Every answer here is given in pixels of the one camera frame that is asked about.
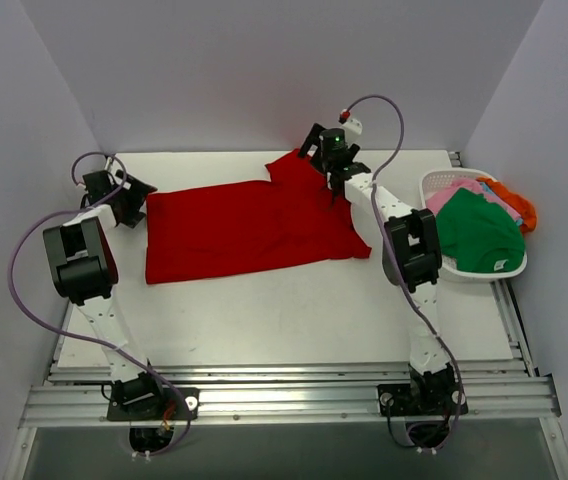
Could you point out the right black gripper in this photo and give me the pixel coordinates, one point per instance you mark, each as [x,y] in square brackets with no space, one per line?
[337,170]

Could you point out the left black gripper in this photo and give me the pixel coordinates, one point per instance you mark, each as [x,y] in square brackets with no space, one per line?
[131,198]

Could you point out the red t-shirt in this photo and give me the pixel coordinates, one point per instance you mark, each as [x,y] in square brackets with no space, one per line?
[287,220]

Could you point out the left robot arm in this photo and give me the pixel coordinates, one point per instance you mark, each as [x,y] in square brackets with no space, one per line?
[84,271]

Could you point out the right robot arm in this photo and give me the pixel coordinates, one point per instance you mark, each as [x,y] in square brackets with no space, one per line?
[411,256]

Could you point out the white laundry basket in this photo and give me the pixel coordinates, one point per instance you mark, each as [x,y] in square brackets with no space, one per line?
[437,180]

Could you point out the pink t-shirt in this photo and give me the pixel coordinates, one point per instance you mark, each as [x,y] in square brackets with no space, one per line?
[436,202]

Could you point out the green t-shirt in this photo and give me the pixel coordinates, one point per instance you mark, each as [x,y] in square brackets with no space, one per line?
[480,237]

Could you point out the orange t-shirt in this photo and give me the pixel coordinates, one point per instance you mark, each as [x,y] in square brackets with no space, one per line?
[523,206]

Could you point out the light blue t-shirt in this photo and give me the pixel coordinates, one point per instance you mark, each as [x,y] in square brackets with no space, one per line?
[504,200]

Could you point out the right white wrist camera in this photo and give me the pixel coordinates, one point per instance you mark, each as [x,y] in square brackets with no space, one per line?
[351,125]

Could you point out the aluminium rail frame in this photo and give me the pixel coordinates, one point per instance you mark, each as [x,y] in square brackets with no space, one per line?
[303,345]

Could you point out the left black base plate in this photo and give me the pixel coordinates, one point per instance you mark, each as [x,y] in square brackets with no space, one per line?
[165,405]

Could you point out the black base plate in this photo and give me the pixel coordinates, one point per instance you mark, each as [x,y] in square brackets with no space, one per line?
[165,405]
[409,399]

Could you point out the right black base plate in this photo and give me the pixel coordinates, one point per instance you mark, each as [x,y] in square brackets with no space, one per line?
[409,399]

